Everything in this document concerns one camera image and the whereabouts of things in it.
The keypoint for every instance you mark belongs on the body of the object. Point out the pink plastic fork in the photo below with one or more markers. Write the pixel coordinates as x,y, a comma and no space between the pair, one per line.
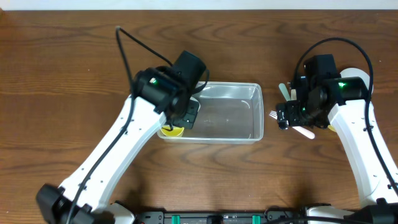
301,130

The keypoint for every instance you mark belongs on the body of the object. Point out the clear plastic storage container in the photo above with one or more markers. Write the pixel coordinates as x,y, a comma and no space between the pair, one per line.
230,113

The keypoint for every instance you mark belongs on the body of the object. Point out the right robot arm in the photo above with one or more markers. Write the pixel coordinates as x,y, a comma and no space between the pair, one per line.
325,97

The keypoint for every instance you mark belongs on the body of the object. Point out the yellow plastic bowl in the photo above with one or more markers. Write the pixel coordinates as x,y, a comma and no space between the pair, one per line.
331,128

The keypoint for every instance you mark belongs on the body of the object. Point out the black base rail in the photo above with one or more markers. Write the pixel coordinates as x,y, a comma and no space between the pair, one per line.
215,218

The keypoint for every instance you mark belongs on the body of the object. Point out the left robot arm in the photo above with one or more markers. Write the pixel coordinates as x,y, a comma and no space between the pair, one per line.
159,96

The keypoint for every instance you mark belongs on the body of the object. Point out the mint green plastic spoon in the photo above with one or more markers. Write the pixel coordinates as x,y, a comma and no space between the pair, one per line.
283,89

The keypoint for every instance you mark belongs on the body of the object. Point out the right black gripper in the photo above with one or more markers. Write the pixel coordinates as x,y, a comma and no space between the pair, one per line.
286,112

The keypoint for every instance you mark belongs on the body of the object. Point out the white plastic cup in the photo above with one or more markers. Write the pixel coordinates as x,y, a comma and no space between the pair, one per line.
194,99

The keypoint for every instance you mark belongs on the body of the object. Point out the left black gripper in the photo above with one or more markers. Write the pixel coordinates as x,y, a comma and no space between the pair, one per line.
190,115

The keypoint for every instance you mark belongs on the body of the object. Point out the yellow plastic cup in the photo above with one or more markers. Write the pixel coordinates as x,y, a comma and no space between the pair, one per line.
174,132

